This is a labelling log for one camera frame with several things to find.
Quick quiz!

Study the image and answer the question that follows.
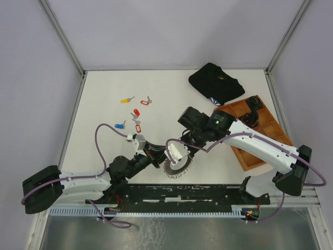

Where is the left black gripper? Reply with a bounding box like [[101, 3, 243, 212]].
[[125, 140, 167, 179]]

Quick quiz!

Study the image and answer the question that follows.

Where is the metal disc with keyrings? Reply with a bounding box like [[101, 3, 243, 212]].
[[163, 156, 193, 179]]

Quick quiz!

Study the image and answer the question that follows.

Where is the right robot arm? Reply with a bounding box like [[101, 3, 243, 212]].
[[178, 107, 312, 204]]

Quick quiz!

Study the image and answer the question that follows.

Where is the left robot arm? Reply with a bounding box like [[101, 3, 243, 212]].
[[21, 142, 166, 215]]

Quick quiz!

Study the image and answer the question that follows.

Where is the solid red tagged key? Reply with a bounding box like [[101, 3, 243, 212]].
[[131, 109, 140, 119]]

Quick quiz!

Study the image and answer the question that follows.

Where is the blue tagged key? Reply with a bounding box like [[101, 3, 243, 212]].
[[114, 120, 126, 129]]

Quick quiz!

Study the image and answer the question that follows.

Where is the red open tagged key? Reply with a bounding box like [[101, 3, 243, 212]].
[[140, 96, 152, 106]]

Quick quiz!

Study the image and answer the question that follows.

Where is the yellow tagged key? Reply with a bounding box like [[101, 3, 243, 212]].
[[120, 96, 135, 104]]

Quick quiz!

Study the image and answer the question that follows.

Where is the black folded cloth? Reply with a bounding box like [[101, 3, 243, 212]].
[[188, 62, 245, 107]]

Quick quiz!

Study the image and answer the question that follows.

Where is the black round item in tray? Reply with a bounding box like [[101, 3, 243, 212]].
[[246, 96, 262, 110]]

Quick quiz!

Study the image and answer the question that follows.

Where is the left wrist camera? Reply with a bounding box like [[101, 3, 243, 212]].
[[126, 134, 147, 156]]

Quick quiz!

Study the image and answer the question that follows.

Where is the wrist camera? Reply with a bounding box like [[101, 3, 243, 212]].
[[164, 143, 190, 165], [126, 134, 147, 156]]

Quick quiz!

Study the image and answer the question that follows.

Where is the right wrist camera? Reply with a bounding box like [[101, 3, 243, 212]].
[[164, 143, 190, 165]]

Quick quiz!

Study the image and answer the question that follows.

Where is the red frame tagged key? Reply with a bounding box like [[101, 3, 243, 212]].
[[132, 119, 142, 133]]

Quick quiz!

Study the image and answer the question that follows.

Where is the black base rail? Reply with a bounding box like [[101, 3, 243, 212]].
[[94, 184, 271, 211]]

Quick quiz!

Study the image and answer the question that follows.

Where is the white slotted cable duct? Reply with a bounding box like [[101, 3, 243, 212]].
[[48, 205, 245, 219]]

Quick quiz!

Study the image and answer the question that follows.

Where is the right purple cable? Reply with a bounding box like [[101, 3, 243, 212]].
[[165, 132, 327, 223]]

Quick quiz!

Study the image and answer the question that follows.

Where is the purple cable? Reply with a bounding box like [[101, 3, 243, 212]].
[[165, 132, 327, 223], [20, 123, 133, 229]]

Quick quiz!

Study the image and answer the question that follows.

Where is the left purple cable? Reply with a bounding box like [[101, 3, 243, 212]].
[[20, 123, 133, 229]]

